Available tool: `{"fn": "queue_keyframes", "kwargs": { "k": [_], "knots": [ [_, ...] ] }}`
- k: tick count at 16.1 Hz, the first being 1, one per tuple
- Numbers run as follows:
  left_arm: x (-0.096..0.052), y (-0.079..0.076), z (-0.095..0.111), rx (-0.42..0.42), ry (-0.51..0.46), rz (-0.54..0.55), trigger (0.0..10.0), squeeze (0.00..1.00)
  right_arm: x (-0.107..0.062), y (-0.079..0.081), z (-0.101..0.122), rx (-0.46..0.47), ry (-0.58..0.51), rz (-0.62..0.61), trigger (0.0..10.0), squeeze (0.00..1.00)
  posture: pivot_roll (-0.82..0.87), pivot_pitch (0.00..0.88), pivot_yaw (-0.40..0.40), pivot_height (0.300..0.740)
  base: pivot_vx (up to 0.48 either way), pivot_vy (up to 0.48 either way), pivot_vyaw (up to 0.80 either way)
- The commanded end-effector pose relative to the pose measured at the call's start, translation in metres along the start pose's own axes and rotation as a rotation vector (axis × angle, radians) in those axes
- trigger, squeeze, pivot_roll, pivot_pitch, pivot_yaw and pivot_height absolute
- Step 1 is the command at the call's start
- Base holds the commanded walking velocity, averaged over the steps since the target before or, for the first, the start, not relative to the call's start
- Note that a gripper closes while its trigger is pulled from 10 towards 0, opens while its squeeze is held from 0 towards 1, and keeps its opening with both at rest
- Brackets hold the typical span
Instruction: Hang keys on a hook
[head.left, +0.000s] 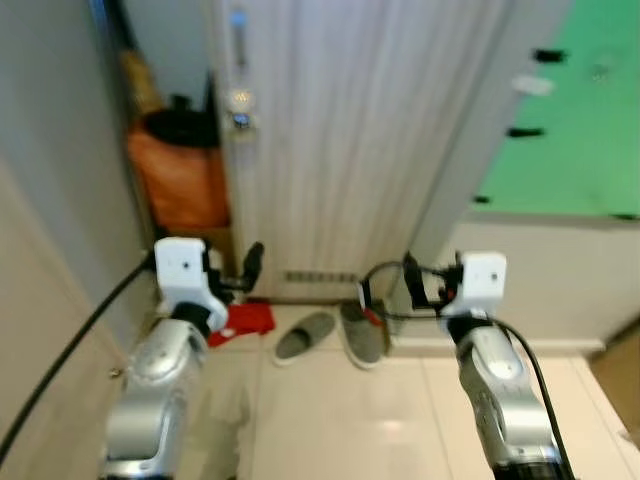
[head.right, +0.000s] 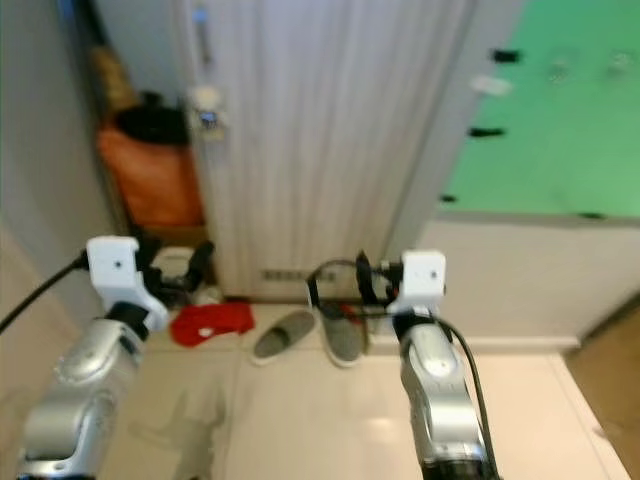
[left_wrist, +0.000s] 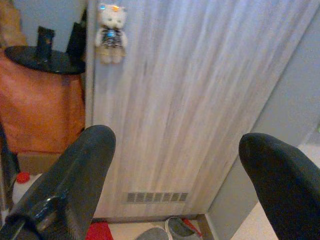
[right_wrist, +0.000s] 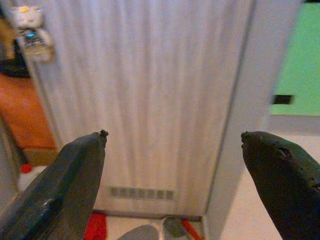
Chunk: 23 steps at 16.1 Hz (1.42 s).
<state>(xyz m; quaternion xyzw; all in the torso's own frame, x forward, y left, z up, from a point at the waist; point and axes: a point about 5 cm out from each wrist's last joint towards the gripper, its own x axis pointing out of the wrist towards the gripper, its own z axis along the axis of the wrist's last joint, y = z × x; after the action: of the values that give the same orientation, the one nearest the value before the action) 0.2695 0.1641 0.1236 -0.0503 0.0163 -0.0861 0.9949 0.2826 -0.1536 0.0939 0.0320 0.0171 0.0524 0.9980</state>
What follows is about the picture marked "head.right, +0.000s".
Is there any grey slipper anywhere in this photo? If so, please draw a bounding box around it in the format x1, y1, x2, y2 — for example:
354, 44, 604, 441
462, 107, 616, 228
322, 305, 367, 366
252, 309, 319, 364

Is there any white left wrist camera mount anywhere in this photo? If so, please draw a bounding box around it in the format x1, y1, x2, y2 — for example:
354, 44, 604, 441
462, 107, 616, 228
86, 236, 167, 312

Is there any orange bag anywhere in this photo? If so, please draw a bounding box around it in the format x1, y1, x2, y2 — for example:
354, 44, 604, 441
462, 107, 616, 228
97, 122, 205, 230

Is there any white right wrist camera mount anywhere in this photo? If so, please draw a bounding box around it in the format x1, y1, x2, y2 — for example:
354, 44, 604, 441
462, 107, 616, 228
390, 250, 447, 318

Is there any white wood grain door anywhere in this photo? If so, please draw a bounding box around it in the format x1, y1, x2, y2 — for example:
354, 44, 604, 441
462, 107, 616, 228
178, 0, 483, 301

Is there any green wall board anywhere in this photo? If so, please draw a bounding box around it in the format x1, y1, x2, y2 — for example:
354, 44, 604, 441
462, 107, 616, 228
435, 0, 640, 221

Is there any white tape piece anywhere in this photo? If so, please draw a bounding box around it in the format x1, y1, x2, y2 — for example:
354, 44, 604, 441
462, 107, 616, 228
469, 74, 514, 98

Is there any red slipper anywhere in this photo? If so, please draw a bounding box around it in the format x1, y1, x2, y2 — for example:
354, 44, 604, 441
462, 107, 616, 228
169, 299, 256, 350

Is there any round door lock knob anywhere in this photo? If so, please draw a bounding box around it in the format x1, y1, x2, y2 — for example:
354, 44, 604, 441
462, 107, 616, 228
187, 84, 224, 132

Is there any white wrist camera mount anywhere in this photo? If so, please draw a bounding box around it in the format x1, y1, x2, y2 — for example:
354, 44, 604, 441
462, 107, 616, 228
86, 236, 167, 312
390, 250, 447, 318

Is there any brown broom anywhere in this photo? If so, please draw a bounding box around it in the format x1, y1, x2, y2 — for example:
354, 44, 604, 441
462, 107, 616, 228
88, 45, 139, 113

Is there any black bag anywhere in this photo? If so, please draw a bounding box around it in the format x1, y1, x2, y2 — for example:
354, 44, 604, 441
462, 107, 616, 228
113, 92, 190, 147

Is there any silver door handle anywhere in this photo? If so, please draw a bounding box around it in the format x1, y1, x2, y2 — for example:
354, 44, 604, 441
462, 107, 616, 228
192, 6, 212, 73

